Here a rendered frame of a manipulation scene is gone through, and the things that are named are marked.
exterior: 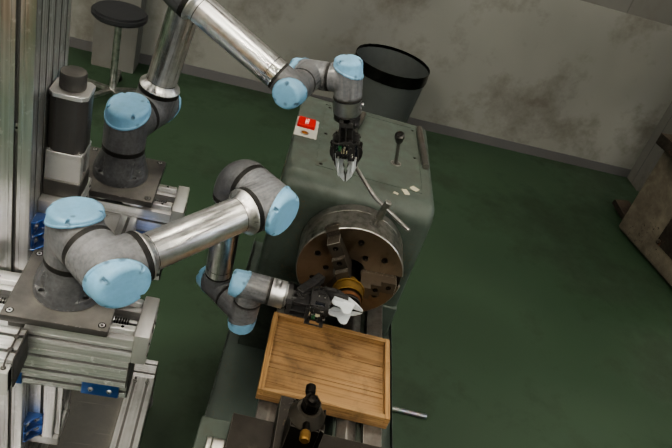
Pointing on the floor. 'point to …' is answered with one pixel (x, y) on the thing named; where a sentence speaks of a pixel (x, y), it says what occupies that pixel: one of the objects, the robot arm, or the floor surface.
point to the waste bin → (391, 81)
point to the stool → (115, 15)
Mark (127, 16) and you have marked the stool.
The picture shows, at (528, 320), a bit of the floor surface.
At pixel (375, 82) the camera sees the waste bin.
